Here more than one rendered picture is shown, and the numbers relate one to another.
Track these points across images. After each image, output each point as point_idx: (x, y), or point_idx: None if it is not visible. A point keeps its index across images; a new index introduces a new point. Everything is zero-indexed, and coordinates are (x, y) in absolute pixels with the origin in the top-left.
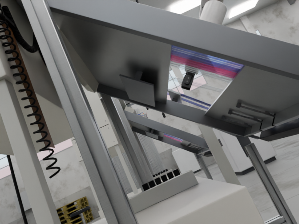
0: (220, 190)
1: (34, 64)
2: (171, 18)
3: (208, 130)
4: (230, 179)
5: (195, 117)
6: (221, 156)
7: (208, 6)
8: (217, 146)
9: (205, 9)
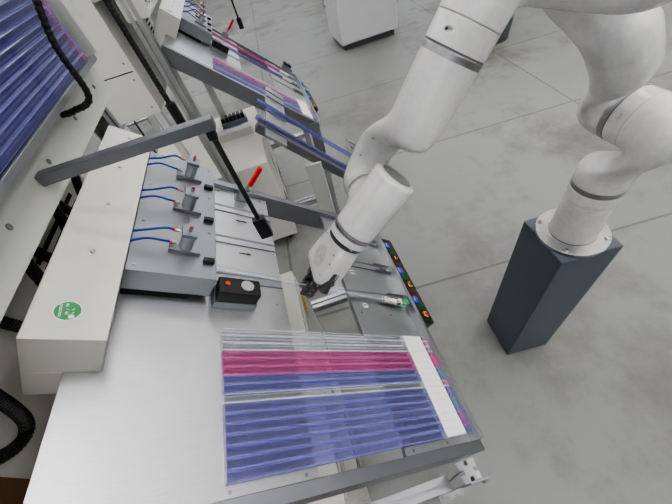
0: (324, 470)
1: (33, 407)
2: (318, 496)
3: (317, 175)
4: None
5: (307, 220)
6: (327, 204)
7: (382, 195)
8: (325, 193)
9: (374, 197)
